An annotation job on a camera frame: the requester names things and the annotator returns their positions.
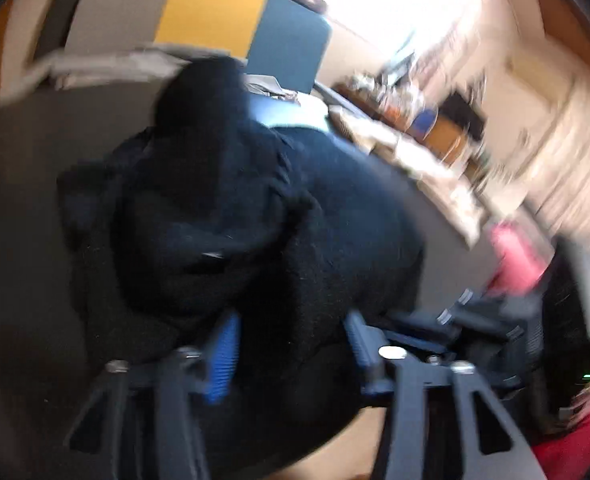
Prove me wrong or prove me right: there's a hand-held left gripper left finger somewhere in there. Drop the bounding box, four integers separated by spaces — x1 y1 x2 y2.
62 310 242 480

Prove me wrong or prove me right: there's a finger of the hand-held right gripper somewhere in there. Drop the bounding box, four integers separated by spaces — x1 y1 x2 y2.
440 290 516 326
390 312 480 348

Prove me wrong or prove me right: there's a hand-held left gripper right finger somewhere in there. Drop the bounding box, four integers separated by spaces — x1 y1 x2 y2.
343 310 546 480

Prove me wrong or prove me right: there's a black knit sweater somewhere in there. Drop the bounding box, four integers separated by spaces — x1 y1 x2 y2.
57 57 426 480

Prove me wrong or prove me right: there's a bright pink garment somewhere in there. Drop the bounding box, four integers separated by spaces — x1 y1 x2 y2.
487 222 546 296

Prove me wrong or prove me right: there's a person's red clothing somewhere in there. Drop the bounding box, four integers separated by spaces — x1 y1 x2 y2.
532 402 590 480

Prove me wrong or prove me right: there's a beige knit cloth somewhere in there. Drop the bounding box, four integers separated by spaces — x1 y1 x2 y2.
330 107 490 248

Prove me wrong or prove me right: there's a patterned beige curtain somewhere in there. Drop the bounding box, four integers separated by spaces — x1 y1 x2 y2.
525 85 590 251

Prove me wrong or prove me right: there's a wooden desk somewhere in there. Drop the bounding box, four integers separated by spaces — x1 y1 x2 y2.
335 72 486 171

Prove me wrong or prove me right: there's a blue chair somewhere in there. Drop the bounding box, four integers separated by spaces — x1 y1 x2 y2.
410 107 438 138

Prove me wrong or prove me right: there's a black monitor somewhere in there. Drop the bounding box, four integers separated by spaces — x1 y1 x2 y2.
442 90 488 133

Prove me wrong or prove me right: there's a white patterned bedding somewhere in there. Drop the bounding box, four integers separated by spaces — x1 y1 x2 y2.
245 72 330 133

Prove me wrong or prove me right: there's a grey garment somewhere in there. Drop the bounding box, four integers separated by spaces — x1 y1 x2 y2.
50 45 236 91

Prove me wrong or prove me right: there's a brown wooden door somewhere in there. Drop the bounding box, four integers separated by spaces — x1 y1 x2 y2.
525 0 590 56

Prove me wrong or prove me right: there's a grey yellow blue sofa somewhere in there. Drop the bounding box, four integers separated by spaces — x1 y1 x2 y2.
67 0 333 96

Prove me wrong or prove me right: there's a black rolled mat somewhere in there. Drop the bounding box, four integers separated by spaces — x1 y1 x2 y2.
35 0 100 61

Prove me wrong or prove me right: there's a grey bed rail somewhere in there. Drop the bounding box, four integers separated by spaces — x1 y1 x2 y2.
0 52 56 106
315 82 356 111

